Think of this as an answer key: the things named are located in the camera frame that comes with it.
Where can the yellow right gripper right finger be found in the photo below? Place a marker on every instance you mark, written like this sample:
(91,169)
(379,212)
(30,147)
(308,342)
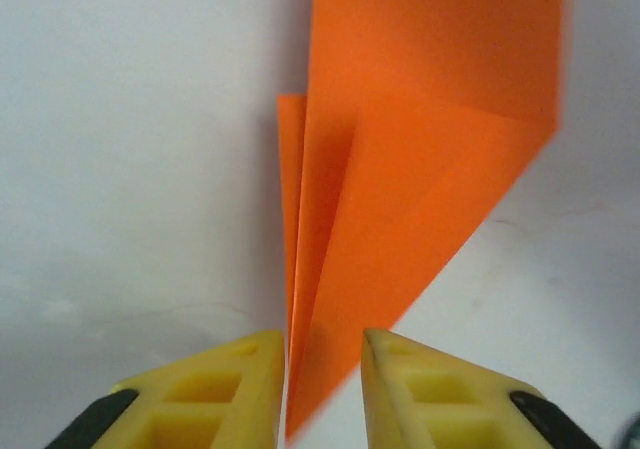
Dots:
(450,399)

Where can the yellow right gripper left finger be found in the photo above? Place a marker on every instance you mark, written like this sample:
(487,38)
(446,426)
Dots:
(190,399)

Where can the orange paper sheet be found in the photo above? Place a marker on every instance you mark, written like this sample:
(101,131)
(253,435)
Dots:
(400,169)

